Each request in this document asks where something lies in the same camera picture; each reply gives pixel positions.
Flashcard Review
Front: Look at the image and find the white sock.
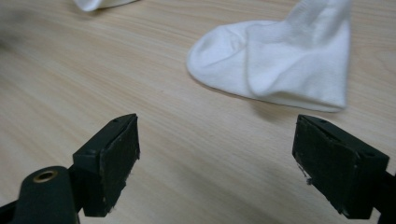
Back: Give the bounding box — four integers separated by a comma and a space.
186, 0, 353, 113
73, 0, 138, 13

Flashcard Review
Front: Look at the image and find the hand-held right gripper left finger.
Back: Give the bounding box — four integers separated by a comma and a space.
72, 113, 141, 217

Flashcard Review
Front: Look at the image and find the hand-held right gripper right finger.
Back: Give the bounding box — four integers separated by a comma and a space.
291, 114, 390, 220

